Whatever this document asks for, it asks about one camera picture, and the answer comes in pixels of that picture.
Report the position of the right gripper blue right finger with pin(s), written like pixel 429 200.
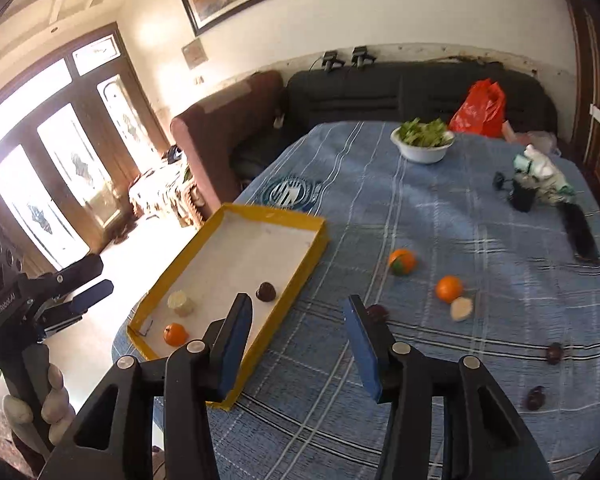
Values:
pixel 484 436

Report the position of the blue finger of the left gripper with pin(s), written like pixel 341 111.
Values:
pixel 60 283
pixel 91 296

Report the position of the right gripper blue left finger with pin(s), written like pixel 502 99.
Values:
pixel 110 438

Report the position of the beige cylindrical cake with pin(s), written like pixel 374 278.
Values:
pixel 461 309

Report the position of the plain orange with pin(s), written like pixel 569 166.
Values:
pixel 449 288

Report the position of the dark purple plum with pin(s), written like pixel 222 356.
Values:
pixel 377 313

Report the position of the beige cake in tray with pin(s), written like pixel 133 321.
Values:
pixel 180 303

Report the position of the orange in tray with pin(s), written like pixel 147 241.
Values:
pixel 175 335

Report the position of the glass double door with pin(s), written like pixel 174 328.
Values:
pixel 76 132

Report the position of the low side table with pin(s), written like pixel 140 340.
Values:
pixel 168 189

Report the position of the dark plum in tray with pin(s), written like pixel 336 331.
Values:
pixel 266 292

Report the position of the yellow cardboard tray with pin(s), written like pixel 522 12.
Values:
pixel 236 250

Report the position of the blue plaid tablecloth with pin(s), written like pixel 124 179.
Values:
pixel 304 413

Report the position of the orange with green leaf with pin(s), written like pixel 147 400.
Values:
pixel 402 262

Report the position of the brown armchair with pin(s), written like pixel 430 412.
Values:
pixel 209 130

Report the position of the black smartphone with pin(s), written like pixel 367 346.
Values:
pixel 579 233

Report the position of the black cup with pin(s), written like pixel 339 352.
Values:
pixel 522 193

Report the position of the small black charger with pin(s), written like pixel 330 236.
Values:
pixel 498 181

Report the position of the green lettuce leaves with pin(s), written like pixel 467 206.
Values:
pixel 424 134

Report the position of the red plastic bag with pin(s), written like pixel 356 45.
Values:
pixel 483 111

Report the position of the black tracker on sofa left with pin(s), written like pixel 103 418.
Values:
pixel 330 61

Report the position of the black tracker on sofa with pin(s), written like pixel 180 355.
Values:
pixel 361 56
pixel 330 61

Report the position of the black sofa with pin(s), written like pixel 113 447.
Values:
pixel 392 92

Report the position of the black tracker on sofa right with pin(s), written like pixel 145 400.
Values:
pixel 361 56

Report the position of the small wall plaque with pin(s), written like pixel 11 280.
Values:
pixel 194 54

